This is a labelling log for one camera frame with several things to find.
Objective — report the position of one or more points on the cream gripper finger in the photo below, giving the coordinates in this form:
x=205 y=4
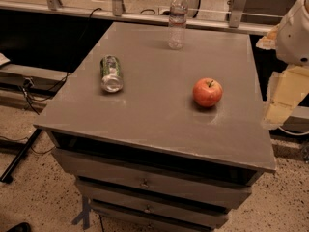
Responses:
x=268 y=42
x=285 y=91

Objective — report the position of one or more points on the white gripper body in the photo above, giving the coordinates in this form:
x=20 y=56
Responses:
x=294 y=38

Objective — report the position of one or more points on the green soda can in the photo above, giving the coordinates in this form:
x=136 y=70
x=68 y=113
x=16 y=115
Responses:
x=111 y=74

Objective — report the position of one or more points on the red apple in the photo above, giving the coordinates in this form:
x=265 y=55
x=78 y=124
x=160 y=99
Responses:
x=207 y=92

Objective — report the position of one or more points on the clear plastic water bottle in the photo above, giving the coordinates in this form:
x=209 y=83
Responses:
x=177 y=23

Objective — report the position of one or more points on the grey drawer cabinet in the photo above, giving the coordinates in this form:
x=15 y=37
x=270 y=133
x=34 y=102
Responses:
x=149 y=153

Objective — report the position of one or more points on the black metal floor bar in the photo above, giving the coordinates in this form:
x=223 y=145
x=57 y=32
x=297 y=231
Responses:
x=17 y=147

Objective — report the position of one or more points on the black shoe tip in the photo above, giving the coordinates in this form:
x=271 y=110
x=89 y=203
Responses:
x=22 y=227

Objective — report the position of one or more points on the metal window frame rail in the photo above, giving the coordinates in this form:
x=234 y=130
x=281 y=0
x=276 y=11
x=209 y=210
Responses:
x=242 y=16

